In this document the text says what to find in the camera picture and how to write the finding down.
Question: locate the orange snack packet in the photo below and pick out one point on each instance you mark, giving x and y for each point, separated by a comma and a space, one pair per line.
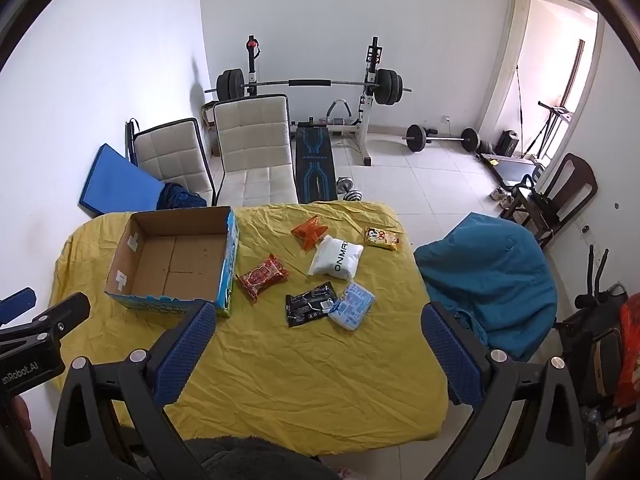
310, 231

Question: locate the black soft packet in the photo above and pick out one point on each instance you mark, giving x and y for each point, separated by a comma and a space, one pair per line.
307, 305

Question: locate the black exercise machine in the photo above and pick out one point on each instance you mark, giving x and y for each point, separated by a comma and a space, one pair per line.
600, 345

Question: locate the dark blue cloth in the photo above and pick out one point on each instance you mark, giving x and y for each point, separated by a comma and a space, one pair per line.
180, 197

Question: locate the white barbell rack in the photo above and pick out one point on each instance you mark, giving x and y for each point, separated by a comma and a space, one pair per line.
371, 110

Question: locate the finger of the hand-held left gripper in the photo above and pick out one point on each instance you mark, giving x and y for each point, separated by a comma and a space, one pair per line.
17, 305
65, 312

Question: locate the red snack packet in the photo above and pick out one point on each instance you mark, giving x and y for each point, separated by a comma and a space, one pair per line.
261, 277

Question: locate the white soft packet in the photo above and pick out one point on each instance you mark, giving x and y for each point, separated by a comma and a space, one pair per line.
336, 257

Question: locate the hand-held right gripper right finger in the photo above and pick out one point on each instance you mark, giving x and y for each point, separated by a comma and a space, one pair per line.
450, 350

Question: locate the cardboard box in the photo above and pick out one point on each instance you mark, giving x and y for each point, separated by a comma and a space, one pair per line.
170, 265

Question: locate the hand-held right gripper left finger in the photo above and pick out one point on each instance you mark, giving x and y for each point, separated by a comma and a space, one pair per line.
187, 350

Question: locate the chrome dumbbell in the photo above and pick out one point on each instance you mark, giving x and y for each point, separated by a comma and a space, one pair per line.
344, 184
356, 196

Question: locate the black folding stand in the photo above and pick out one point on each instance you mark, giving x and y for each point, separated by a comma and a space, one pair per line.
555, 110

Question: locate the red bag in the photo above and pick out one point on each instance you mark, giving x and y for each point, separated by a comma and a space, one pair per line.
631, 350

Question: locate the door frame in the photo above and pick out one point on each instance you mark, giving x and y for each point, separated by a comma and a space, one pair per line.
520, 10

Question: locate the long barbell with plates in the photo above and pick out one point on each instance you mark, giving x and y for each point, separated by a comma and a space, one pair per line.
310, 82

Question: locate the black weight bench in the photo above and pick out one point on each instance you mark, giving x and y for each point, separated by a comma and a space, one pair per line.
312, 160

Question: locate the black treadmill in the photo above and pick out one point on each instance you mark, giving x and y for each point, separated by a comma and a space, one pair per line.
510, 170

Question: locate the dark fleece clothing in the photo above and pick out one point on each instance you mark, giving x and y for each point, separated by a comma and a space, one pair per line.
250, 460

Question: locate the blue folded mat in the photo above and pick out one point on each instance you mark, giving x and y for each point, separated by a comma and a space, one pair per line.
120, 180

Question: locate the pair of shoes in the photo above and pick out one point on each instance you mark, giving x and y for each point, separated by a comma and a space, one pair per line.
501, 196

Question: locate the black folded frame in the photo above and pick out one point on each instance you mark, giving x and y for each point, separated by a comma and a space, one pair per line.
131, 140

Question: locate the black resistance band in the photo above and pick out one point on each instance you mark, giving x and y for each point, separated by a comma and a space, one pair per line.
520, 100

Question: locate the cream padded chair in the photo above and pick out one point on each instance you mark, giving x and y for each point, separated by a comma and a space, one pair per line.
255, 135
170, 152

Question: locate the teal blanket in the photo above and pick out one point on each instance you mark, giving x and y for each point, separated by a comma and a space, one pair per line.
490, 280

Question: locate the dark wooden chair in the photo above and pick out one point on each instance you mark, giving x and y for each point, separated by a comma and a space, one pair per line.
575, 175

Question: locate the yellow tablecloth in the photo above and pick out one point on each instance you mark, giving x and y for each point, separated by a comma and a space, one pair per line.
300, 360

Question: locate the light blue soft packet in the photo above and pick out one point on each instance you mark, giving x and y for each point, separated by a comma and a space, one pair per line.
352, 307

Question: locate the panda print snack packet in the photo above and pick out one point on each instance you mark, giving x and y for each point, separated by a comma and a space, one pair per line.
382, 239

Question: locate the short barbell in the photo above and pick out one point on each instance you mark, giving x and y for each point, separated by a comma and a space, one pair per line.
415, 137

